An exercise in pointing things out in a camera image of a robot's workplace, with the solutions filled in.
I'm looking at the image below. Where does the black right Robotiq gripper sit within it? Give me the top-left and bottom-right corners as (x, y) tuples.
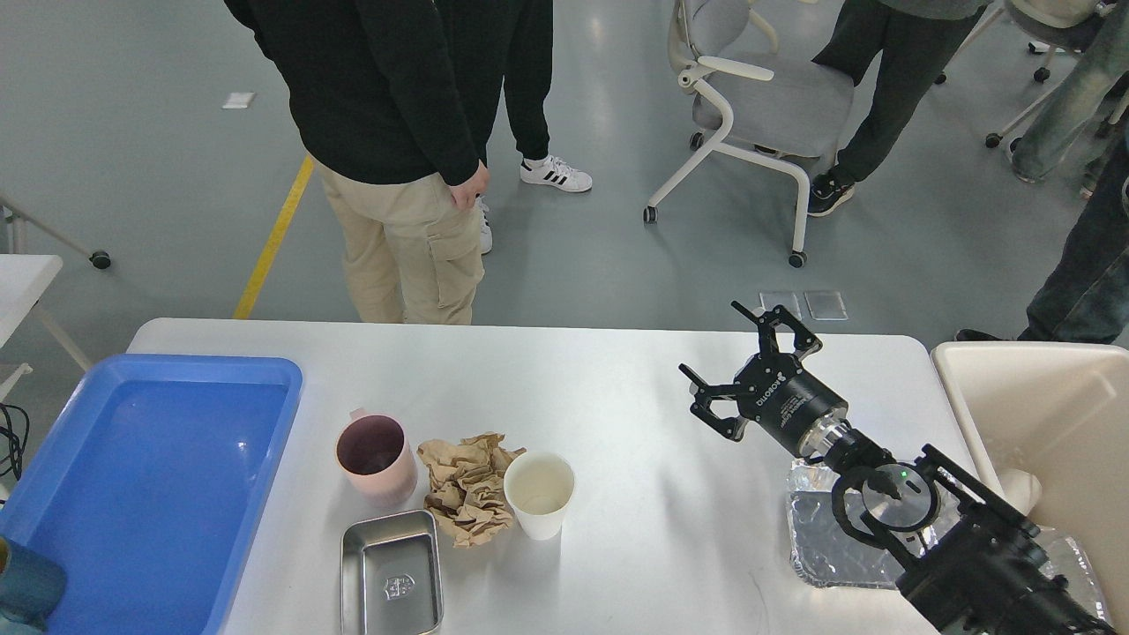
(679, 301), (849, 459)

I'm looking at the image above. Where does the pink ribbed mug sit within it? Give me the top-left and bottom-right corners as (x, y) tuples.
(335, 407), (418, 507)

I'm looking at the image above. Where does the stainless steel rectangular tray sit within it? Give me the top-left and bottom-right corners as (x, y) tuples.
(341, 508), (444, 634)

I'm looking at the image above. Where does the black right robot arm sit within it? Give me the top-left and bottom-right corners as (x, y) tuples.
(680, 302), (1113, 634)

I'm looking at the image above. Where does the aluminium foil tray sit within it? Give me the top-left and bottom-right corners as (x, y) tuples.
(787, 459), (1112, 621)

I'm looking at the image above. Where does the white paper cup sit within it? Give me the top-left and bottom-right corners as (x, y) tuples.
(504, 451), (575, 540)

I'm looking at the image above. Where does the grey white office chair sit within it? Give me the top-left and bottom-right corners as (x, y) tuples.
(642, 1), (855, 268)

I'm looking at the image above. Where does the beige plastic bin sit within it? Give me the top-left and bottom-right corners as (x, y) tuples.
(933, 341), (1128, 632)

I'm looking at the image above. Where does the crumpled brown paper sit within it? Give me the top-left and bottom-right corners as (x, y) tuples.
(415, 430), (526, 549)

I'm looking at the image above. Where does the person in dark jeans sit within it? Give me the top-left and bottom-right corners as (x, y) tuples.
(955, 123), (1129, 345)

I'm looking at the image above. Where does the person in dark trousers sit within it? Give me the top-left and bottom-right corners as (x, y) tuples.
(807, 1), (988, 217)

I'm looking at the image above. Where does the person in blue jeans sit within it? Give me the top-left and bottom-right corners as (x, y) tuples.
(1009, 1), (1128, 183)

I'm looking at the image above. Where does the person in khaki trousers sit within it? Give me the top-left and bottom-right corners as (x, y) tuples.
(227, 1), (490, 325)

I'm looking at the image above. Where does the blue plastic tray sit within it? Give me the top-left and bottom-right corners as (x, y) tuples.
(3, 355), (303, 634)

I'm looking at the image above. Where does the white side table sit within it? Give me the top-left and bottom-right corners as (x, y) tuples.
(1, 254), (93, 371)

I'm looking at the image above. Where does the teal object at corner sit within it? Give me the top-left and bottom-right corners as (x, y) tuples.
(1, 538), (67, 634)

